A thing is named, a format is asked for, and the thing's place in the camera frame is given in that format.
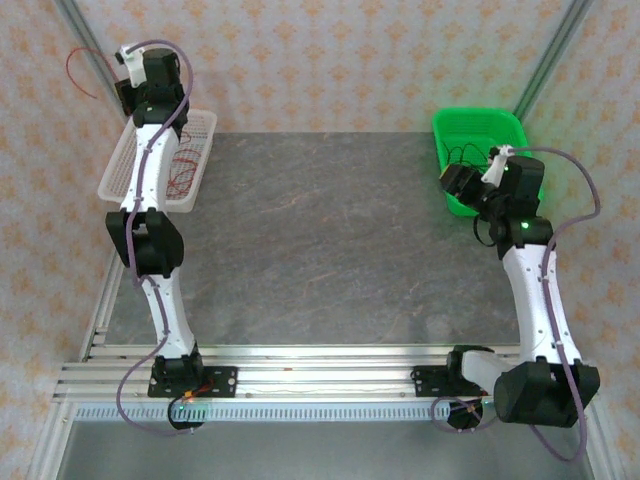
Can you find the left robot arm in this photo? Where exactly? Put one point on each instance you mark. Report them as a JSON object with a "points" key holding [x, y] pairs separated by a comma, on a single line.
{"points": [[160, 170]]}

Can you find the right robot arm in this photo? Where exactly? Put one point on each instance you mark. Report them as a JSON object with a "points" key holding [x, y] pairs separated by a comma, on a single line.
{"points": [[535, 300]]}

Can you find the green plastic mesh basket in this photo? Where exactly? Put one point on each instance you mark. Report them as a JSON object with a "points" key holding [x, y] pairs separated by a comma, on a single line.
{"points": [[475, 125]]}

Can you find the white plastic mesh basket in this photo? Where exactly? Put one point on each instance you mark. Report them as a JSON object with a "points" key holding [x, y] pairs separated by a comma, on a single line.
{"points": [[112, 180]]}

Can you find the aluminium frame post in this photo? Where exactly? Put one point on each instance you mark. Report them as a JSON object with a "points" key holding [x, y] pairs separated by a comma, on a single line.
{"points": [[550, 55], [90, 30]]}

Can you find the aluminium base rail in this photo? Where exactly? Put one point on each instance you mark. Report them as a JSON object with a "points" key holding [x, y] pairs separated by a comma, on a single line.
{"points": [[325, 372]]}

